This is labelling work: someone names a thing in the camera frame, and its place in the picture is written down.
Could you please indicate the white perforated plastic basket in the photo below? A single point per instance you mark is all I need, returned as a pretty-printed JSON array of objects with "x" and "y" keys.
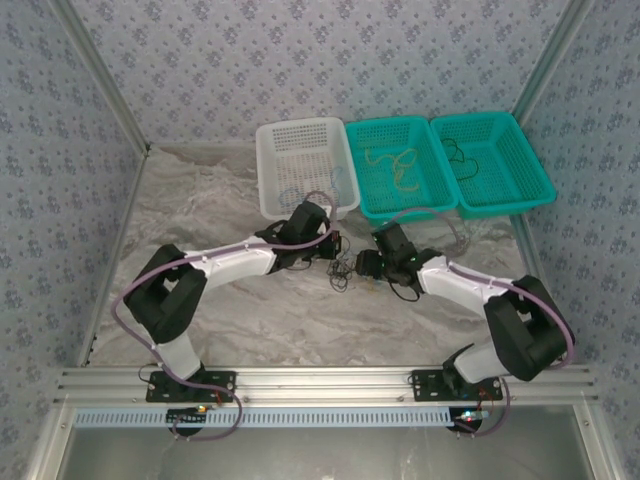
[{"x": 270, "y": 165}]

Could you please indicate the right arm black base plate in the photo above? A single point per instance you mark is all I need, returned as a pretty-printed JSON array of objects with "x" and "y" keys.
[{"x": 425, "y": 387}]

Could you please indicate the grey metal shelf panel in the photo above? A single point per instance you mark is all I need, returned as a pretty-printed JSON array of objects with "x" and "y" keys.
[{"x": 325, "y": 455}]

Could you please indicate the aluminium front rail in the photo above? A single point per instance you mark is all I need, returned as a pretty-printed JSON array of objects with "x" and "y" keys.
[{"x": 325, "y": 382}]

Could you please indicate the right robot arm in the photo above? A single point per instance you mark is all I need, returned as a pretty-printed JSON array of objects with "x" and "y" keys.
[{"x": 460, "y": 285}]

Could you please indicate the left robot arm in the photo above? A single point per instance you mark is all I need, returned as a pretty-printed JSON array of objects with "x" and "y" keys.
[{"x": 235, "y": 262}]

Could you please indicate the small circuit board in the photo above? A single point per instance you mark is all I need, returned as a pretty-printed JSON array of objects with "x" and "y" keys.
[
  {"x": 187, "y": 417},
  {"x": 467, "y": 416}
]

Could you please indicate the aluminium frame post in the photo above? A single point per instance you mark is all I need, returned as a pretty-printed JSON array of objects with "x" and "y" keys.
[
  {"x": 106, "y": 75},
  {"x": 552, "y": 60}
]

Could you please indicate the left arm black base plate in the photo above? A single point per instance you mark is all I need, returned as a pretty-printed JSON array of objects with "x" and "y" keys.
[{"x": 160, "y": 392}]

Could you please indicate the teal perforated plastic basket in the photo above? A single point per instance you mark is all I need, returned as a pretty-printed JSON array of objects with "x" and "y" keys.
[
  {"x": 500, "y": 130},
  {"x": 390, "y": 135}
]

